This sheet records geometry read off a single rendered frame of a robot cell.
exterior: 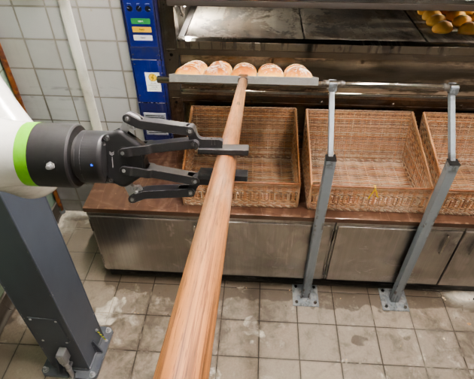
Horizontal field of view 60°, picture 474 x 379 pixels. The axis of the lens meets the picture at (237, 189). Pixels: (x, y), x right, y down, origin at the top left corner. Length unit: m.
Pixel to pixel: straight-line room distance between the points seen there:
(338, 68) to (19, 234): 1.57
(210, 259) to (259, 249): 1.81
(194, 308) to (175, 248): 1.91
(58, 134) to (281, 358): 1.77
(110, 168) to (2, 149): 0.14
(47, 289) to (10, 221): 0.36
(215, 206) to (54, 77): 2.04
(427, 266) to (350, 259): 0.40
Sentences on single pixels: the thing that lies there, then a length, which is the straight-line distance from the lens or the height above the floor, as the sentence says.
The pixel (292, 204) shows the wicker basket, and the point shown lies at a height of 0.61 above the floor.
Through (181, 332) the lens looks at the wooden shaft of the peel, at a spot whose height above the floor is 1.73.
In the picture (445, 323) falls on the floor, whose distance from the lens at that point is 2.51.
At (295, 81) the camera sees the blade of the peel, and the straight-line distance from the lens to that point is 1.58.
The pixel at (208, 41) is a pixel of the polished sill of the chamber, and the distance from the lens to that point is 2.09.
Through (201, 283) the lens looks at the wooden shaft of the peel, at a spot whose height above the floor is 1.71.
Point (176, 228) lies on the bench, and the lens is 2.06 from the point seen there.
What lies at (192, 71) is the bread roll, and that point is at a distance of 1.60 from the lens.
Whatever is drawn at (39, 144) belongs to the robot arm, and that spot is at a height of 1.63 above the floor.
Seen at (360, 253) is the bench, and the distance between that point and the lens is 2.20.
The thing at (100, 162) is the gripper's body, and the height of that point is 1.61.
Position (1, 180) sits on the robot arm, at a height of 1.58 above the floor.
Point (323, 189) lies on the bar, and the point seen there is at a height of 0.80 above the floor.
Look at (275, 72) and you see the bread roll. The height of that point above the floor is 1.27.
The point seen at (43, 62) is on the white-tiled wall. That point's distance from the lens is 2.39.
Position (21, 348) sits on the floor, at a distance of 2.44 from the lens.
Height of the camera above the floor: 1.95
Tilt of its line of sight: 41 degrees down
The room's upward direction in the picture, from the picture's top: straight up
